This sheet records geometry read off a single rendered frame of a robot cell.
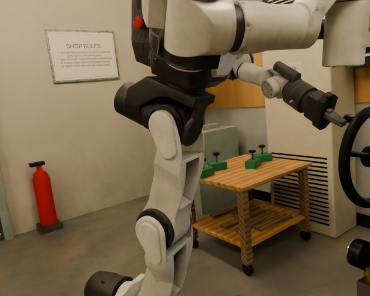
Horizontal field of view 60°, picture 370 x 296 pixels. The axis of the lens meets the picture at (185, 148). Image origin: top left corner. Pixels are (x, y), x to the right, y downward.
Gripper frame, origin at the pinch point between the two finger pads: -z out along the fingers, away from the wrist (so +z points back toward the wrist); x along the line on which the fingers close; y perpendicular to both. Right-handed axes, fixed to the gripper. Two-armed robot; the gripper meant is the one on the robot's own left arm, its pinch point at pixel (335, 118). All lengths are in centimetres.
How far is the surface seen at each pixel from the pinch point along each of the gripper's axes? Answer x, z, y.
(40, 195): -144, 170, -108
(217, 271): -122, 30, -22
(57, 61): -70, 242, -53
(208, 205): -168, 102, 15
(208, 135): -120, 133, 35
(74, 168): -152, 194, -76
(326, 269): -117, -2, 28
